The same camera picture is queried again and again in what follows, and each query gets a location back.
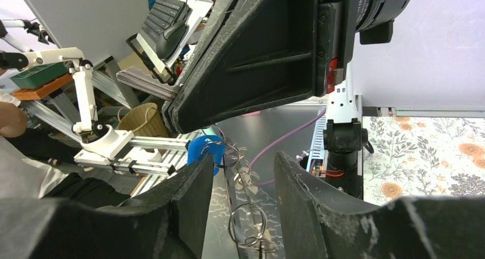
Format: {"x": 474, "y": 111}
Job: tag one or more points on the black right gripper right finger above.
{"x": 320, "y": 221}

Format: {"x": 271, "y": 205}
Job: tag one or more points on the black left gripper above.
{"x": 336, "y": 24}

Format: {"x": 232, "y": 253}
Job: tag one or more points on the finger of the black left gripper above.
{"x": 252, "y": 55}

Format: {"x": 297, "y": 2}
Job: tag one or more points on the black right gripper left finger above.
{"x": 167, "y": 221}

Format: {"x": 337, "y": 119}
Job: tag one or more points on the silver key bunch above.
{"x": 247, "y": 227}

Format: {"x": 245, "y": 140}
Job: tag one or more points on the blue key tag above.
{"x": 211, "y": 144}

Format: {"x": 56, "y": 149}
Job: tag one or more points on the small robot arm on stand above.
{"x": 107, "y": 141}

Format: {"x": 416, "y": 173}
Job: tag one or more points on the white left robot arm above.
{"x": 343, "y": 137}

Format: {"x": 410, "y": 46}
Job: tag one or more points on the black keyboard on stand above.
{"x": 166, "y": 32}

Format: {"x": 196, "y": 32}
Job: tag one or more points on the woven basket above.
{"x": 143, "y": 120}

